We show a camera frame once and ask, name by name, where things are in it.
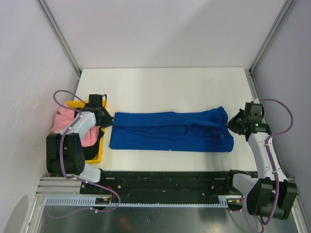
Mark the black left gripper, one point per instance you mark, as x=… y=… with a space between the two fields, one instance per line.
x=108 y=122

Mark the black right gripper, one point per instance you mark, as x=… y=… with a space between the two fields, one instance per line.
x=231 y=124

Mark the blue t shirt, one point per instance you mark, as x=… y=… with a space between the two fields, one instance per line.
x=204 y=131

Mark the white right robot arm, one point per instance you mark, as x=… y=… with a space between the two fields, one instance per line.
x=270 y=195

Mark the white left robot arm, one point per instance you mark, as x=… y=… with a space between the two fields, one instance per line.
x=76 y=138

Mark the yellow plastic bin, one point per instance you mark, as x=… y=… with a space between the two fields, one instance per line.
x=77 y=104

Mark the black t shirt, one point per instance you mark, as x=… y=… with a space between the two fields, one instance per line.
x=91 y=142

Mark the pink t shirt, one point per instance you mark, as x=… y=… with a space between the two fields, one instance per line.
x=64 y=117

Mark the left aluminium frame post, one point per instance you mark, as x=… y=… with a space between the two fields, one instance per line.
x=59 y=35

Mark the aluminium frame post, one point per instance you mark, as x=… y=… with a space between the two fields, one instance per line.
x=59 y=35
x=279 y=20

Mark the right aluminium frame post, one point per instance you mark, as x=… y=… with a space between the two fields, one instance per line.
x=279 y=20

